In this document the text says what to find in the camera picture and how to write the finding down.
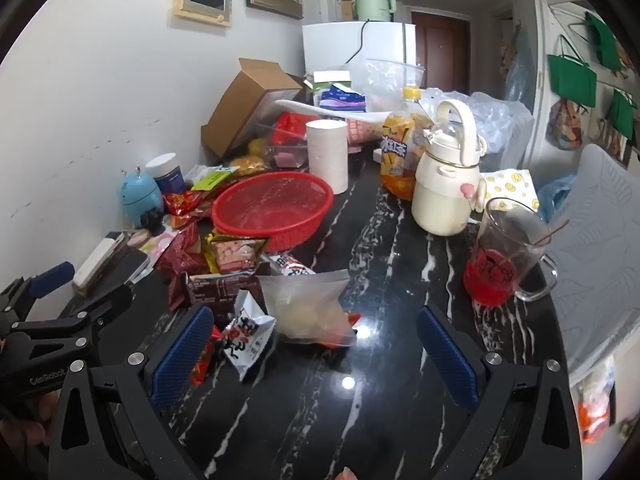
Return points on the clear plastic bag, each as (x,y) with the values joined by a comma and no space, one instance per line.
(390,85)

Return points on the glass mug with red drink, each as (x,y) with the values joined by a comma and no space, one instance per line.
(500,240)

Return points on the white fridge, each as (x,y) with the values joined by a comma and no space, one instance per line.
(340,45)

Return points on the clear bubble wrap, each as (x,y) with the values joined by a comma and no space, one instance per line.
(490,115)

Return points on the pink cracker packet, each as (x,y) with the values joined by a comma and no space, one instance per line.
(235,255)

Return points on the clear zip bag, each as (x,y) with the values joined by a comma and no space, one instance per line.
(305,310)

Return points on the person's left hand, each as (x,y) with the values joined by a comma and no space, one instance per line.
(42,405)

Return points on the red bag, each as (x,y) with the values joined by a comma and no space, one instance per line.
(287,130)

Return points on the blue round humidifier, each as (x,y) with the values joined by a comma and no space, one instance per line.
(137,197)

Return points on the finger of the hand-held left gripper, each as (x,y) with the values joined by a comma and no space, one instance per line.
(50,279)
(100,307)

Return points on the blue plastic bag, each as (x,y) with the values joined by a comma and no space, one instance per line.
(555,195)

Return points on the pink patterned box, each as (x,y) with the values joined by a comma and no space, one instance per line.
(362,132)

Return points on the clear plastic container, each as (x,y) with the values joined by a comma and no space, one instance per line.
(267,157)

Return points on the orange white bag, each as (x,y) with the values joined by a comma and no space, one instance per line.
(595,410)

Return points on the black smartphone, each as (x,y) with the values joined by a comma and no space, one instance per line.
(127,265)

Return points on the red candy packet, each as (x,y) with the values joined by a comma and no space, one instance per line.
(200,200)
(175,202)

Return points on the orange iced tea bottle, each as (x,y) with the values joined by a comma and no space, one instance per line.
(397,150)

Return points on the dark blue jar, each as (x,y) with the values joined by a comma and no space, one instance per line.
(167,175)

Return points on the patterned tote bag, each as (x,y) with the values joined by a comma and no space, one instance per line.
(565,127)

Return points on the white toilet paper roll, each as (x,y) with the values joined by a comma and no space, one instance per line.
(327,155)

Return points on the small red orange snack packet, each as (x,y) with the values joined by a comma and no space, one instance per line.
(354,318)

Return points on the white red snack packet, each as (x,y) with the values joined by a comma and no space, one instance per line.
(292,266)

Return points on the yellow smiley print napkin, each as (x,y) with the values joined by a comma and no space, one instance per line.
(515,185)

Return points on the brown chocolate snack packet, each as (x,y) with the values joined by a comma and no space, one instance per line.
(215,287)

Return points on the large green tote bag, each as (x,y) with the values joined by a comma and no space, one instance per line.
(570,77)

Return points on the white kettle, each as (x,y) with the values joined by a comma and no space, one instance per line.
(442,195)

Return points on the silver snack packet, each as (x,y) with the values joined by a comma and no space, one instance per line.
(247,340)

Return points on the grey chair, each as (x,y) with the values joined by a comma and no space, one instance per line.
(600,260)

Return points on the orange brown sachet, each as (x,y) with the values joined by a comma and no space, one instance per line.
(182,221)

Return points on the brown door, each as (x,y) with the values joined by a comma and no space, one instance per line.
(445,50)

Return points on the black hair claw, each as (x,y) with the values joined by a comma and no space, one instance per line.
(151,220)

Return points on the thin stir stick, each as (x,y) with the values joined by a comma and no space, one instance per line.
(550,230)

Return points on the yellow lemon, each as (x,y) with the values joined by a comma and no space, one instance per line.
(257,147)

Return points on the white power bank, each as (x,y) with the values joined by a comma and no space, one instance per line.
(97,260)

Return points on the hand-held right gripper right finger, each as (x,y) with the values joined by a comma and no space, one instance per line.
(447,360)

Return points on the blue tissue pack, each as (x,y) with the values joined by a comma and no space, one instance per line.
(342,97)

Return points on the yellow mesh snack bag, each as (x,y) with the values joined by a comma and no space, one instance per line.
(247,166)

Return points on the open cardboard box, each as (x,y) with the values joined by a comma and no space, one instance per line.
(245,105)

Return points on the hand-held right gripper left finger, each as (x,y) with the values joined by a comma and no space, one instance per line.
(182,355)

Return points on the large dark red snack packet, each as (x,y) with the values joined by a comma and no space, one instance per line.
(177,257)

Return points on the green white box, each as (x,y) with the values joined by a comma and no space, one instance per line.
(327,77)

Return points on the small red gold snack packet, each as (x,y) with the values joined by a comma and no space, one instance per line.
(206,357)

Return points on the red plastic basket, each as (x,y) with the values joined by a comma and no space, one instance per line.
(272,200)

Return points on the green electric kettle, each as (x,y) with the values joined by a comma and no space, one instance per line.
(372,0)

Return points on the green yellow packet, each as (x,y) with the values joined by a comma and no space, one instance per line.
(212,180)

